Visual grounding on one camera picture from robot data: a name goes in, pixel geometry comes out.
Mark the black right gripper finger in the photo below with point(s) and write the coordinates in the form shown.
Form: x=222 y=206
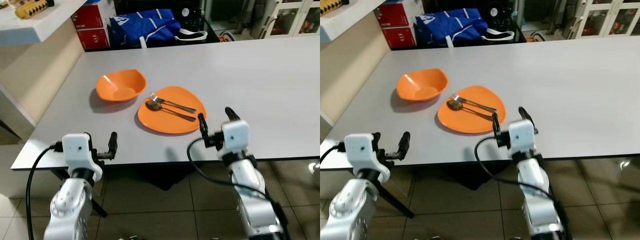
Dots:
x=496 y=124
x=202 y=125
x=231 y=114
x=525 y=114

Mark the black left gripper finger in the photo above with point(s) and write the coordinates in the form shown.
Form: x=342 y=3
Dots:
x=376 y=136
x=88 y=136
x=405 y=145
x=114 y=145

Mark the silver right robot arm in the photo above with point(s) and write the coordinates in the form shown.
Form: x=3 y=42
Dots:
x=250 y=185
x=535 y=185

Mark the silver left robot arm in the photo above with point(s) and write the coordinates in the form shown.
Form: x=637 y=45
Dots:
x=350 y=210
x=70 y=205

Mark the orange plastic plate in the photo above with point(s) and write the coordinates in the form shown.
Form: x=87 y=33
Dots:
x=470 y=122
x=170 y=122

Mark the silver metal fork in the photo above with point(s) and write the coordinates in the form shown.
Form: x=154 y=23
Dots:
x=172 y=103
x=475 y=103

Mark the metal spoon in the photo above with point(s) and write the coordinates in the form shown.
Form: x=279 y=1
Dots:
x=454 y=104
x=153 y=105

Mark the orange plastic bowl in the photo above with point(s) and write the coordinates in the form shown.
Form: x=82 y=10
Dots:
x=421 y=86
x=120 y=86

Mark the black and white shoe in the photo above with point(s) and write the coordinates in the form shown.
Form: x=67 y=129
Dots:
x=191 y=35
x=500 y=35

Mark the black round appliance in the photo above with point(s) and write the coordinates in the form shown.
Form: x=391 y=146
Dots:
x=502 y=14
x=195 y=15

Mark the blue fabric bag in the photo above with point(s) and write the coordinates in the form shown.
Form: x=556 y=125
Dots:
x=450 y=29
x=140 y=30

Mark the white glass door cabinet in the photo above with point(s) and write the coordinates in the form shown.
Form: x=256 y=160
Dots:
x=607 y=17
x=292 y=17

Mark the white shelf board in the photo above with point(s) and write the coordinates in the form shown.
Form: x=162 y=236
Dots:
x=345 y=24
x=30 y=29

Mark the yellow and black tool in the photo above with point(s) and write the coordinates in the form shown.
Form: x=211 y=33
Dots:
x=332 y=5
x=32 y=9

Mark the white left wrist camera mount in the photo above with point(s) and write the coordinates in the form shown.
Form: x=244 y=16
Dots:
x=361 y=150
x=77 y=150

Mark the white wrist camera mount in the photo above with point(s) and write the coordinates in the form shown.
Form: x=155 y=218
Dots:
x=235 y=135
x=361 y=150
x=521 y=135
x=77 y=150

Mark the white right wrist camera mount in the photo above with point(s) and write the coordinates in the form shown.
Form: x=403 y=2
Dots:
x=235 y=135
x=521 y=135

